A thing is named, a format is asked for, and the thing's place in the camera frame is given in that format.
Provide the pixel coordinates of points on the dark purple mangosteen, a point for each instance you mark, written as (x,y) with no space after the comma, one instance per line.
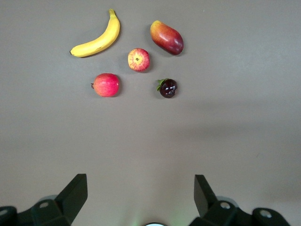
(168,89)

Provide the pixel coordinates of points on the red yellow striped apple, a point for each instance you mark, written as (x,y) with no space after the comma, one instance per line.
(138,60)

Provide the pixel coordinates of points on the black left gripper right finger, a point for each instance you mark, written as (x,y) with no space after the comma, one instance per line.
(211,212)

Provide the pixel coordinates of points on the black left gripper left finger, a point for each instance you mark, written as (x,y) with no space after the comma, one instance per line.
(58,212)

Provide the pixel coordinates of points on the yellow banana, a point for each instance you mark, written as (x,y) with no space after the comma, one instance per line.
(103,40)

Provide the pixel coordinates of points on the red yellow mango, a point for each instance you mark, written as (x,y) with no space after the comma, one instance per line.
(168,37)

